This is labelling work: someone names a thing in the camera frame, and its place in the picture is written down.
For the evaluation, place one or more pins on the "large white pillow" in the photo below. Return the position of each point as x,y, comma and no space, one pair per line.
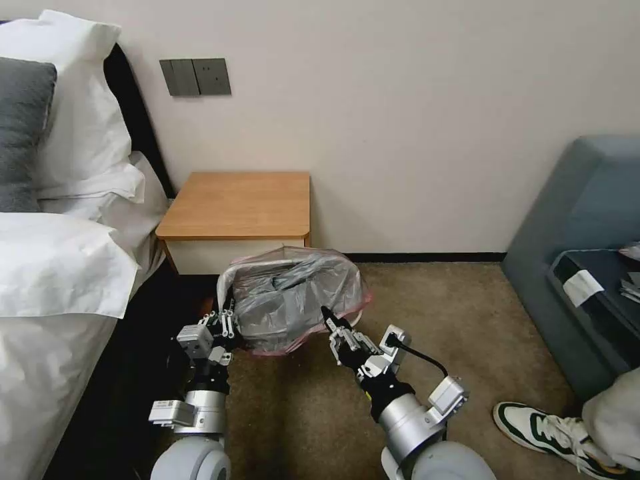
82,110

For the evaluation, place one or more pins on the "black bed base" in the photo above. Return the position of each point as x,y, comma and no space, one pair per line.
125,360

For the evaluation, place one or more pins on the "wooden nightstand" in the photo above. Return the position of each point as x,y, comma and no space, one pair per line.
237,210

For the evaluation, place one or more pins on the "person's leg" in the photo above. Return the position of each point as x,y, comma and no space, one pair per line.
617,415

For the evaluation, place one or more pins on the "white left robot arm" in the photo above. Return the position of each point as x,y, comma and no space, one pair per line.
192,452

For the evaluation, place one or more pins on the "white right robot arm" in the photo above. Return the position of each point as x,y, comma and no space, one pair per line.
425,440

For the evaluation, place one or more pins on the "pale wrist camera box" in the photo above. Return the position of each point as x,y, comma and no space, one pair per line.
394,347
194,341

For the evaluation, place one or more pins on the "translucent garbage bag pink edge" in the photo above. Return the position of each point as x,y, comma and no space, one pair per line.
305,295

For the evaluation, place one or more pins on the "black skirting board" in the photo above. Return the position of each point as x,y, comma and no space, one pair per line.
425,256

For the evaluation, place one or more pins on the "white trash can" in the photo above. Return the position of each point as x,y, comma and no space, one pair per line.
260,267

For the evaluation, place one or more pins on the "white paper label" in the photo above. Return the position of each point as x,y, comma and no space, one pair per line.
581,288

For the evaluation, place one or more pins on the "grey pillow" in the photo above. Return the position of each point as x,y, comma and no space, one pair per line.
22,130

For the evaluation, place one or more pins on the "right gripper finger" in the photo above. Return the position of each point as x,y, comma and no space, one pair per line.
339,327
345,352

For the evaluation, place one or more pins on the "person's white green shoe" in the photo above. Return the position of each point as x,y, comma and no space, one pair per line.
542,432

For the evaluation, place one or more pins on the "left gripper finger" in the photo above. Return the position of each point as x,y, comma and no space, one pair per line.
212,320
230,322

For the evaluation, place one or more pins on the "grey wall socket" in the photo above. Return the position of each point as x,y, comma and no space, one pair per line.
214,75

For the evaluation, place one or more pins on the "flat white pillow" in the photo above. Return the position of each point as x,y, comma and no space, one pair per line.
120,195

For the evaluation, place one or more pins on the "black headboard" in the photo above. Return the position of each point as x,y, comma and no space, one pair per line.
145,135

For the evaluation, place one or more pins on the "grey wall switch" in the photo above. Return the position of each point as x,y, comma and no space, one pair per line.
178,77

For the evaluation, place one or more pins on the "white duvet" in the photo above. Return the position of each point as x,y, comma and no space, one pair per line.
55,265

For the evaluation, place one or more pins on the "grey-blue sofa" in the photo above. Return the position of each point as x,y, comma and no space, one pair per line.
575,215

